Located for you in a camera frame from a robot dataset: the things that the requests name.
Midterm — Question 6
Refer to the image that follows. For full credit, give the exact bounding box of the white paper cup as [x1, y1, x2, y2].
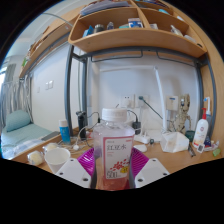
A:
[44, 147, 72, 174]

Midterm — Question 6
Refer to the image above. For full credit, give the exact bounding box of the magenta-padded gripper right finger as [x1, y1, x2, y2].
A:
[128, 147, 170, 189]

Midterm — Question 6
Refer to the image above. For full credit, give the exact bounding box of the black plug charger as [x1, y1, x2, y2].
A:
[132, 121, 142, 135]

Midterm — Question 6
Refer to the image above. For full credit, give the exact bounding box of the blue and white tube bottle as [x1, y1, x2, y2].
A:
[58, 119, 72, 145]

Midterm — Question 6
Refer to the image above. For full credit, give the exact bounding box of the white wall switch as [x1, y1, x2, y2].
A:
[44, 79, 54, 90]

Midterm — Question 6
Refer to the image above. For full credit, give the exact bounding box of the clear drink bottle white cap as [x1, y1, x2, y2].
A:
[92, 107, 136, 191]

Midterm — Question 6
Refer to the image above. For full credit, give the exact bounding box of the white power strip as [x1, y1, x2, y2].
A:
[133, 133, 153, 145]

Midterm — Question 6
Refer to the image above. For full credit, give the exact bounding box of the wooden shelf unit with items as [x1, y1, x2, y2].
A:
[68, 0, 208, 59]

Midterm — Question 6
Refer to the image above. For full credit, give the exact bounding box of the long wooden shelf board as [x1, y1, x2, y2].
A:
[19, 6, 83, 78]

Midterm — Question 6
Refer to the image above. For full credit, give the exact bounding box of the white pump bottle red cap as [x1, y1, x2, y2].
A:
[193, 107, 210, 149]

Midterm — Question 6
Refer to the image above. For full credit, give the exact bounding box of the black electric shaver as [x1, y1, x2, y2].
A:
[75, 110, 88, 140]

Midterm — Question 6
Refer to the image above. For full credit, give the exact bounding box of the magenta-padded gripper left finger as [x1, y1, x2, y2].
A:
[54, 147, 99, 190]

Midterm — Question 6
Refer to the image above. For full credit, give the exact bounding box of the wooden tree figurine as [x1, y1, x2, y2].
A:
[168, 93, 193, 134]

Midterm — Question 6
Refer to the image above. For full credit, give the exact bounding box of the teal pillow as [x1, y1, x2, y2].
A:
[4, 109, 33, 133]

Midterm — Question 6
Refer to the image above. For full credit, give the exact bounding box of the small white oval case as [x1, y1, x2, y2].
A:
[133, 143, 148, 153]

